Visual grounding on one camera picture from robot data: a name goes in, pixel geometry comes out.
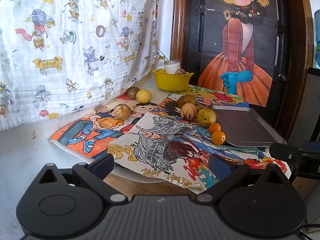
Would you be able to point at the metal door knob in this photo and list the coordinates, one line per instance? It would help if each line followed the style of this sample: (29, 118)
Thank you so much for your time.
(282, 77)

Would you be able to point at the cartoon children drawing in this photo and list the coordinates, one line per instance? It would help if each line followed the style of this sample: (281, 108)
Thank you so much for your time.
(82, 130)

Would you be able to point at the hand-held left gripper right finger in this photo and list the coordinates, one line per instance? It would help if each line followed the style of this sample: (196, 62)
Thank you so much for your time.
(220, 167)

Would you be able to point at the brown pear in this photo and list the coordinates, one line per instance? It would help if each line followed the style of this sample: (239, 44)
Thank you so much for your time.
(186, 100)

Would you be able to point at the green pear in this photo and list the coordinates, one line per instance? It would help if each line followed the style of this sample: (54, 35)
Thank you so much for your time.
(207, 117)

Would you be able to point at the striped pepino melon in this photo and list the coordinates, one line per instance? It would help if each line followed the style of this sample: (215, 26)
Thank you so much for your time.
(180, 72)
(188, 111)

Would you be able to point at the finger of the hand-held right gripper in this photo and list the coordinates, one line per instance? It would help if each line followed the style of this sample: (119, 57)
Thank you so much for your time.
(282, 151)
(311, 147)

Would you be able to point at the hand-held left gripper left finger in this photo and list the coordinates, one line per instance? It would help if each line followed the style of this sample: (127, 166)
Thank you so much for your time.
(103, 166)

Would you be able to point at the wall poster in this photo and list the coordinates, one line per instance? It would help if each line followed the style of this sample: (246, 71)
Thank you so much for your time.
(237, 55)

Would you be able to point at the brown kiwi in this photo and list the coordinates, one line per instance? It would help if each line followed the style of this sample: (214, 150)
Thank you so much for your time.
(132, 93)

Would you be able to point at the blue water bottle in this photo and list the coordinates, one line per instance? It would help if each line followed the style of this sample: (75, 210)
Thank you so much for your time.
(317, 42)

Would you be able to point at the brown wooden door frame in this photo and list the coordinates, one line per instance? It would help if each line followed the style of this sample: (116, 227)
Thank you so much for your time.
(178, 30)

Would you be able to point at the small brown-yellow apple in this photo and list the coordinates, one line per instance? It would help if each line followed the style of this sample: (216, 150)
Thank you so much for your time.
(122, 112)

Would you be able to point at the yellow pear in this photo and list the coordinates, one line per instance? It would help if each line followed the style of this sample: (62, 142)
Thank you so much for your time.
(161, 70)

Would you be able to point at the small orange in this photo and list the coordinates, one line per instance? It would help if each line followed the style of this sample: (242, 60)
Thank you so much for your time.
(215, 127)
(218, 138)

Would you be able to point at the small brown fruit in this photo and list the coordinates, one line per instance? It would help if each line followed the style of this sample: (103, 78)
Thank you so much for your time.
(198, 108)

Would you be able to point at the yellow plastic bowl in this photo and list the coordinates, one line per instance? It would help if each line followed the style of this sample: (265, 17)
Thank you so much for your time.
(172, 82)

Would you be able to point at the grey cabinet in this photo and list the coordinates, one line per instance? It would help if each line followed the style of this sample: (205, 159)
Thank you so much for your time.
(313, 100)

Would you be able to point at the dark wooden door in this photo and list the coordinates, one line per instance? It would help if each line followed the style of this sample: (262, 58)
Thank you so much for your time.
(195, 42)

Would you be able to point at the white cup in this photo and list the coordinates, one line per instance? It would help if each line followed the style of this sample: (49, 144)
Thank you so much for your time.
(172, 67)

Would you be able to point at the white-haired warrior drawing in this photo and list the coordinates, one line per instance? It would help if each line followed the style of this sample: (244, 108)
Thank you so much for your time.
(155, 140)

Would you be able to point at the metal tray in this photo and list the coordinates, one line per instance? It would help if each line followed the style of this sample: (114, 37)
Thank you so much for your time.
(245, 127)

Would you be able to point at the white printed blanket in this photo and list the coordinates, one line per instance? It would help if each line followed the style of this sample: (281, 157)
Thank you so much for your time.
(75, 55)

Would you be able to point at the twig with yellow flowers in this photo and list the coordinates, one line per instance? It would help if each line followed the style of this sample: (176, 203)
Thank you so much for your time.
(162, 56)

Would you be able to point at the yellow lemon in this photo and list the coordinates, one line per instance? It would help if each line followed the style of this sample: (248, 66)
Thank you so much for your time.
(143, 96)

